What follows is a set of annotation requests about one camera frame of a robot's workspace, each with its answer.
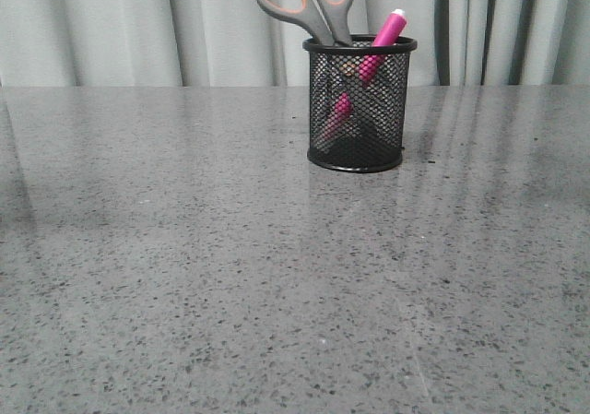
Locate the grey orange handled scissors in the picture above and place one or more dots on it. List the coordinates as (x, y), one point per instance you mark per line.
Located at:
(325, 20)

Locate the pink marker pen clear cap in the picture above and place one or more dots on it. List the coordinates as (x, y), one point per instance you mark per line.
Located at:
(387, 36)

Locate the black mesh pen cup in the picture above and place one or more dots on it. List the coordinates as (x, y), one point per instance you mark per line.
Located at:
(371, 139)

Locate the grey pleated curtain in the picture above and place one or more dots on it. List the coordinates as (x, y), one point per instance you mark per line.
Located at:
(227, 43)

